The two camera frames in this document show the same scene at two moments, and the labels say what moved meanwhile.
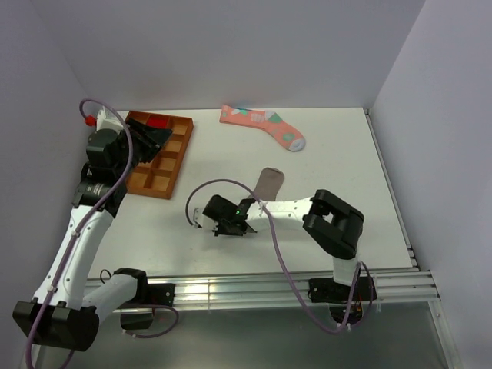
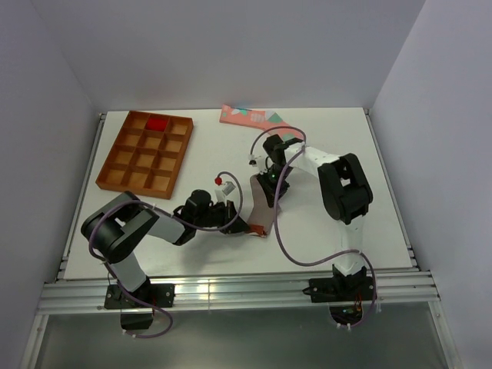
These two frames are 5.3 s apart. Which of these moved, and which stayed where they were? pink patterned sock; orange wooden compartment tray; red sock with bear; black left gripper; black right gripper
Moved: black left gripper; black right gripper
Stayed: orange wooden compartment tray; red sock with bear; pink patterned sock
